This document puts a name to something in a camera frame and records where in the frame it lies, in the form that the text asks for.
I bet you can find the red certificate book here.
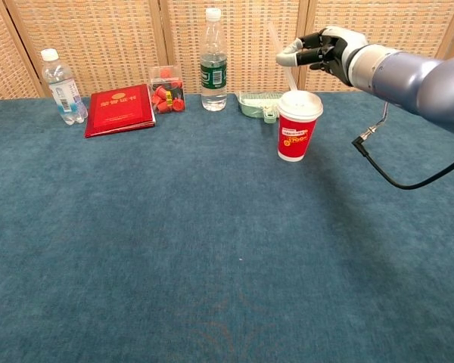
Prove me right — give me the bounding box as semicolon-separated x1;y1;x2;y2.
84;84;157;138

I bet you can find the red paper cup white lid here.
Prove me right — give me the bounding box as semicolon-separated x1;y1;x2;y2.
276;90;324;163

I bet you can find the clear box of red parts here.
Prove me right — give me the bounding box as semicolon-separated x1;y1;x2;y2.
148;65;187;115

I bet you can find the light green dustpan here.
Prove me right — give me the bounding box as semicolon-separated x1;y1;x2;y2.
237;92;285;125

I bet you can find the transparent plastic straw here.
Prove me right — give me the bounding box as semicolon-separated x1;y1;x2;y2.
267;22;299;93

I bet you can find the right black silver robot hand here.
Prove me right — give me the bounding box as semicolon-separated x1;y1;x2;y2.
275;25;368;86

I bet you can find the small blue-label water bottle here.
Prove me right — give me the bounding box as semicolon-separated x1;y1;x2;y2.
40;48;89;126

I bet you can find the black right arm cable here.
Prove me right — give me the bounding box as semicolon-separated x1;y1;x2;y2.
351;101;454;190

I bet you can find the woven bamboo folding screen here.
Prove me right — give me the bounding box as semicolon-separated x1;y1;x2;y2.
0;0;454;103

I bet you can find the blue felt table cover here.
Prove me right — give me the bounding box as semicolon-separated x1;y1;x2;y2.
0;88;454;363

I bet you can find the tall green-label water bottle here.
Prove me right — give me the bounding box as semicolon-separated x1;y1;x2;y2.
199;7;229;112

